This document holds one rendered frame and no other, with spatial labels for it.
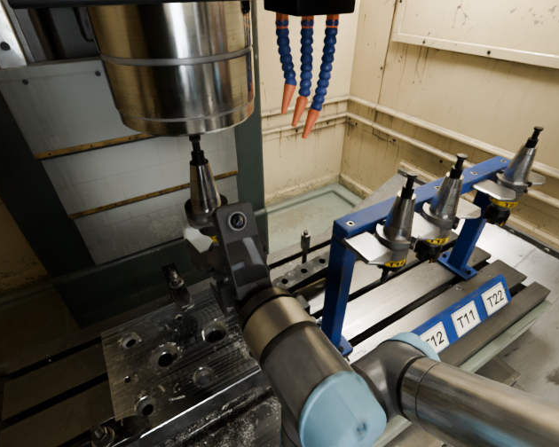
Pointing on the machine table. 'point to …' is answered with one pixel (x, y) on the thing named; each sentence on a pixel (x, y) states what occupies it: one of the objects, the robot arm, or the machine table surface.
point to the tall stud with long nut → (304, 244)
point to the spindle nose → (177, 65)
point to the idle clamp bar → (303, 274)
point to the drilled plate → (192, 404)
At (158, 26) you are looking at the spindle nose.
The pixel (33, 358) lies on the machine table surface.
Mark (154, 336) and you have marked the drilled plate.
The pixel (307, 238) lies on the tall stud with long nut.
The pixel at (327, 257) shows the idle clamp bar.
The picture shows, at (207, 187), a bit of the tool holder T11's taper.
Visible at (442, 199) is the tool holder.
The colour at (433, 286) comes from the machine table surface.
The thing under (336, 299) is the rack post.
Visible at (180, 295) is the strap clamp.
